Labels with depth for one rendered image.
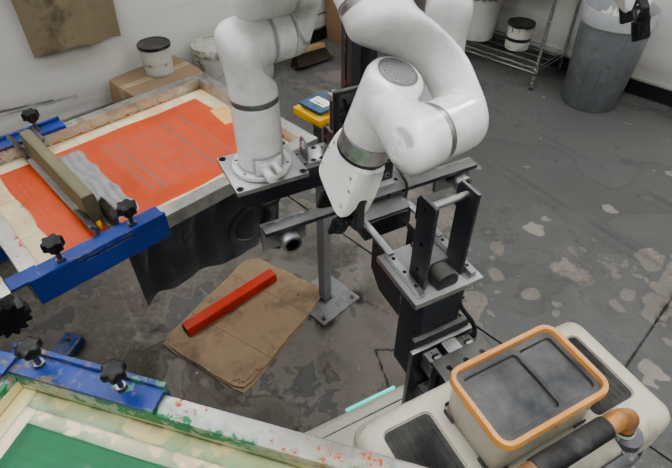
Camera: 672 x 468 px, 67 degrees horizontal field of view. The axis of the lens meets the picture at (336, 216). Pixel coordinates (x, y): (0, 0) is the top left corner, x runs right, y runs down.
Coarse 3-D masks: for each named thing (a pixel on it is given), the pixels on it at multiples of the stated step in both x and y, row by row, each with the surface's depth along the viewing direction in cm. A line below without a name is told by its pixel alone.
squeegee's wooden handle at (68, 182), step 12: (24, 132) 132; (24, 144) 134; (36, 144) 128; (36, 156) 129; (48, 156) 124; (48, 168) 124; (60, 168) 120; (60, 180) 120; (72, 180) 117; (72, 192) 116; (84, 192) 114; (84, 204) 113; (96, 204) 115; (96, 216) 117
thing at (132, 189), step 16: (224, 128) 154; (112, 176) 135; (128, 176) 135; (192, 176) 135; (208, 176) 135; (128, 192) 130; (144, 192) 130; (160, 192) 130; (176, 192) 130; (48, 208) 126; (64, 208) 126; (144, 208) 126; (48, 224) 121; (64, 224) 121; (80, 224) 121; (80, 240) 117
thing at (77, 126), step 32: (160, 96) 164; (224, 96) 163; (64, 128) 147; (288, 128) 147; (0, 160) 139; (192, 192) 125; (224, 192) 128; (0, 224) 116; (32, 256) 108; (32, 288) 103
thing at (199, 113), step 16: (176, 112) 161; (192, 112) 161; (208, 112) 161; (128, 128) 154; (144, 128) 154; (208, 128) 154; (80, 144) 147; (96, 144) 147; (96, 160) 141; (112, 160) 141; (0, 176) 135; (16, 176) 135; (32, 176) 135; (16, 192) 130; (32, 192) 130; (48, 192) 130; (32, 208) 126
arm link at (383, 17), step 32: (352, 0) 56; (384, 0) 55; (352, 32) 58; (384, 32) 58; (416, 32) 59; (416, 64) 64; (448, 64) 62; (448, 96) 61; (480, 96) 61; (480, 128) 61
